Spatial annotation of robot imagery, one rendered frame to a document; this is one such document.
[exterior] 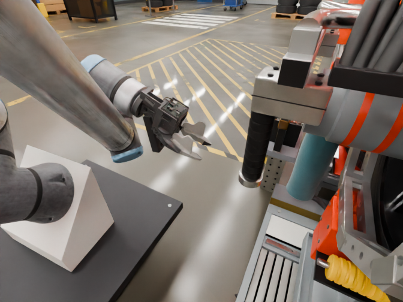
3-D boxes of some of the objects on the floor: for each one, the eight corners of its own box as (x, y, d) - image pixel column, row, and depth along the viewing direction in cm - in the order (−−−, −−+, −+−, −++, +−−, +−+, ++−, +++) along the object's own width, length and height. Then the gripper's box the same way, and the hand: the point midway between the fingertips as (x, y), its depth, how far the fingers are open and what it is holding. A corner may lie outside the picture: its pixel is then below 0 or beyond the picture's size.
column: (275, 193, 134) (293, 138, 108) (259, 187, 138) (273, 133, 112) (279, 183, 141) (296, 128, 115) (263, 177, 145) (277, 124, 119)
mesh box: (96, 23, 643) (86, -18, 583) (68, 20, 691) (56, -19, 630) (118, 19, 704) (110, -19, 643) (91, 17, 751) (81, -19, 690)
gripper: (128, 97, 48) (207, 151, 48) (158, 78, 57) (225, 123, 57) (122, 124, 54) (193, 171, 54) (150, 103, 63) (211, 144, 63)
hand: (201, 150), depth 57 cm, fingers open, 6 cm apart
